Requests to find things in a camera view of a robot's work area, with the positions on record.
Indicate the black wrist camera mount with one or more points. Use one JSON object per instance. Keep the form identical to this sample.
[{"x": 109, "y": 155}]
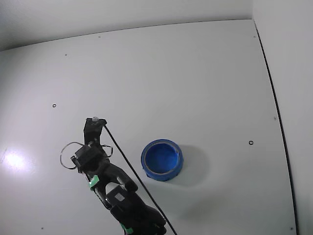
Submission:
[{"x": 93, "y": 132}]

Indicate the blue tape roll bin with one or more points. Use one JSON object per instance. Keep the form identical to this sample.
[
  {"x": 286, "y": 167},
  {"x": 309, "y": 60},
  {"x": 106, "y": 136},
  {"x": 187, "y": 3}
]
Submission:
[{"x": 159, "y": 159}]

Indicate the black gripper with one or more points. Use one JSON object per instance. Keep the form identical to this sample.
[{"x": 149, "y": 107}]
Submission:
[{"x": 92, "y": 134}]

